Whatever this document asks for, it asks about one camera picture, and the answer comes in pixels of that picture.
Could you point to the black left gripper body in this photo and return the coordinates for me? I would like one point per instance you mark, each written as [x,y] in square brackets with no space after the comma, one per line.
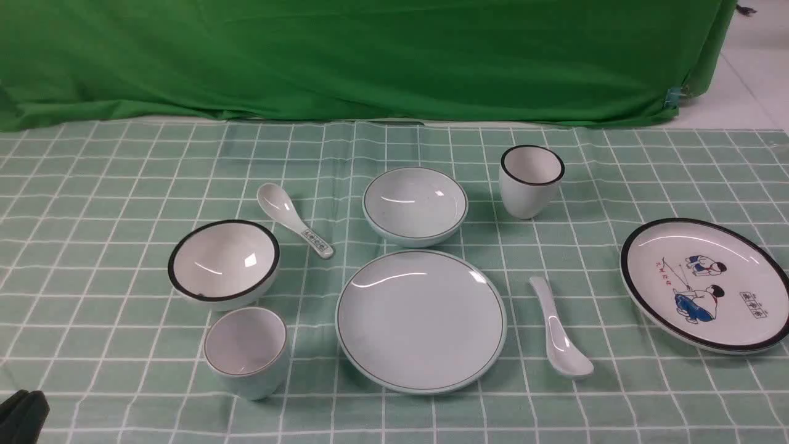
[23,415]

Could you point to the white spoon patterned handle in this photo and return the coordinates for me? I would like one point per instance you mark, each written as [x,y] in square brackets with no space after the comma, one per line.
[278,205]

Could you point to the plain white spoon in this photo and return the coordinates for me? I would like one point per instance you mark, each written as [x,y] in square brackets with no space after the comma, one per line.
[566,359]

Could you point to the white bowl black rim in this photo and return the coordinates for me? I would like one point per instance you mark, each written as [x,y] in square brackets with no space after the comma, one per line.
[225,265]

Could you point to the green backdrop cloth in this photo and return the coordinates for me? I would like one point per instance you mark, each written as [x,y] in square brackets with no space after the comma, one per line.
[568,63]

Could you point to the pale blue bowl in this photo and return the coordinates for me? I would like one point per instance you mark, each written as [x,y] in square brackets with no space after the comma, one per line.
[415,207]

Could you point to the blue clip on backdrop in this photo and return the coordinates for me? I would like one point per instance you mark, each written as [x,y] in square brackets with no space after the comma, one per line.
[672,98]

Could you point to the pale blue cup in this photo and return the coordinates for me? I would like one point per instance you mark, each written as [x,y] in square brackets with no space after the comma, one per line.
[248,350]

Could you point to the cartoon plate black rim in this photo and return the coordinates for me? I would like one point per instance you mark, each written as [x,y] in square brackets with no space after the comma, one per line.
[706,285]

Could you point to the white cup black rim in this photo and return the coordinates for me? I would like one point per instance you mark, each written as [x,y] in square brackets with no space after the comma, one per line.
[529,178]

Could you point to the green checked tablecloth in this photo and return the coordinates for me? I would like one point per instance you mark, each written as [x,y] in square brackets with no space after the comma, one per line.
[91,211]

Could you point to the pale blue plate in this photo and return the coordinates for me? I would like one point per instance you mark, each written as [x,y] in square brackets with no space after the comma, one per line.
[421,322]

